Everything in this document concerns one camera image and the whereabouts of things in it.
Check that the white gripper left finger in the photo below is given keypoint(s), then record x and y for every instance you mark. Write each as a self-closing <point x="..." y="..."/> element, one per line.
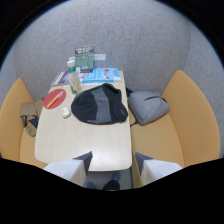
<point x="71" y="168"/>

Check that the green and black book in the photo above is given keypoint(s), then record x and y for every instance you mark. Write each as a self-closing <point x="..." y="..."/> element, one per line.
<point x="84" y="58"/>

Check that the white AirPods case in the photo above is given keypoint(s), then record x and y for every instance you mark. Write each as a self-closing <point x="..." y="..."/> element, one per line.
<point x="65" y="112"/>

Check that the grey striped book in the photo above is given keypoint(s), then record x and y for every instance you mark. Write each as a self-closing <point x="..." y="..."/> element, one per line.
<point x="59" y="78"/>

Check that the blue book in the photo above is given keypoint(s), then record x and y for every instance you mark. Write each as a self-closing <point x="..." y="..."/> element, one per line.
<point x="101" y="75"/>

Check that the grey backpack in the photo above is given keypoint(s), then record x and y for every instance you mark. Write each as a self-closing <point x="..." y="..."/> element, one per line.
<point x="147" y="106"/>

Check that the red round plate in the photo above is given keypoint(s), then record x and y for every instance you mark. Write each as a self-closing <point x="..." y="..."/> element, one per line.
<point x="55" y="98"/>

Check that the white wall socket plate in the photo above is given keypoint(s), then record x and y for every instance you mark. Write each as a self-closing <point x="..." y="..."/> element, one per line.
<point x="99" y="57"/>

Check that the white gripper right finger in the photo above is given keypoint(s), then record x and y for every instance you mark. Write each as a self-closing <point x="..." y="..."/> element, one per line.
<point x="155" y="169"/>

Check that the orange pen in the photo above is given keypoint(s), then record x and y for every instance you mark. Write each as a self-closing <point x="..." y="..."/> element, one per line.
<point x="54" y="99"/>

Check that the orange bench seat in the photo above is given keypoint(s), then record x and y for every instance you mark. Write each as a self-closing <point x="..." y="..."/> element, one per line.
<point x="173" y="130"/>
<point x="20" y="128"/>

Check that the black and grey knit hat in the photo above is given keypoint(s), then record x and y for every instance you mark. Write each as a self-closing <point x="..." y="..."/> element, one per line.
<point x="99" y="104"/>

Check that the clear plastic bottle green cap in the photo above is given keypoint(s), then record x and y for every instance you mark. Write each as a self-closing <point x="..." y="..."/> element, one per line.
<point x="74" y="76"/>

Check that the person's dark shoe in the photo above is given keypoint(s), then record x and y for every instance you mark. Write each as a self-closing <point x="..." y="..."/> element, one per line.
<point x="90" y="184"/>
<point x="112" y="181"/>

